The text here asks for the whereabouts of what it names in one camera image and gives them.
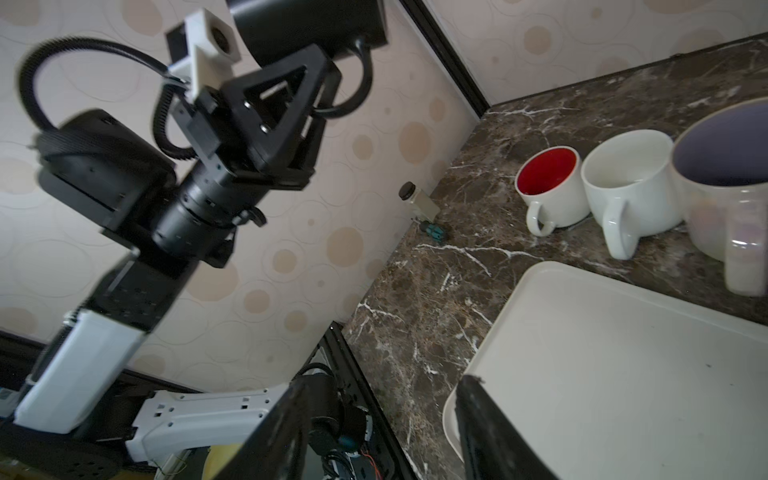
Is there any small black mug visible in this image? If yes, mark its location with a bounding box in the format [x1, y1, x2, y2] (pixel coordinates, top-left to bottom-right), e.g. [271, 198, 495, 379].
[227, 0, 388, 119]

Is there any beige rectangular tray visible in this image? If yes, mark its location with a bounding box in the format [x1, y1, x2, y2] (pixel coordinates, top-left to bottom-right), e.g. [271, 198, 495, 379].
[468, 261, 767, 479]

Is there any green handled screwdriver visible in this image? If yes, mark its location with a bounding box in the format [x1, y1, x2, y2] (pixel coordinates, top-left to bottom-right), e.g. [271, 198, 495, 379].
[416, 220, 449, 244]

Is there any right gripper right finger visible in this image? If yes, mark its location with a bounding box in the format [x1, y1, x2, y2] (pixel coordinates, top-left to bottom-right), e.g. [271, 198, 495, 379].
[455, 375, 556, 479]

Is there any pink iridescent mug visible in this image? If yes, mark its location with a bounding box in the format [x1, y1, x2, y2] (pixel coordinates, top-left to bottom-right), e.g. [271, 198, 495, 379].
[671, 98, 767, 297]

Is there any white ribbed-base mug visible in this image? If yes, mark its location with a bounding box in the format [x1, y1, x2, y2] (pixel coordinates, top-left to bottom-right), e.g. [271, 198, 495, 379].
[581, 129, 682, 260]

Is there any plain white mug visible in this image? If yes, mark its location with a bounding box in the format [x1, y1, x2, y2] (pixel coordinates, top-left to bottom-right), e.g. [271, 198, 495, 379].
[514, 146, 591, 237]

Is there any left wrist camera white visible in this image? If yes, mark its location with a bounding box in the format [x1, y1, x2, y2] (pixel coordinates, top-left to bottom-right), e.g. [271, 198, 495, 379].
[165, 9, 241, 102]

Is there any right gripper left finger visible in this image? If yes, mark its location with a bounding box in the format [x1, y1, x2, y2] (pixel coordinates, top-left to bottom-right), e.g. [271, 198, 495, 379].
[215, 380, 311, 480]

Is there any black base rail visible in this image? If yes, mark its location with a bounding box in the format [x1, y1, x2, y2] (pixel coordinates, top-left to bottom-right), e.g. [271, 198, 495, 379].
[1, 312, 409, 479]

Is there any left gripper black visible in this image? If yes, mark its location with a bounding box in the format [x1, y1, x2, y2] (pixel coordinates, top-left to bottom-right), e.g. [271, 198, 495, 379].
[173, 45, 340, 191]

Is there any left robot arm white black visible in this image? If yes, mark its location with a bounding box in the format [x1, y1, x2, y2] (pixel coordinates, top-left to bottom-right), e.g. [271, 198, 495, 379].
[1, 37, 340, 479]

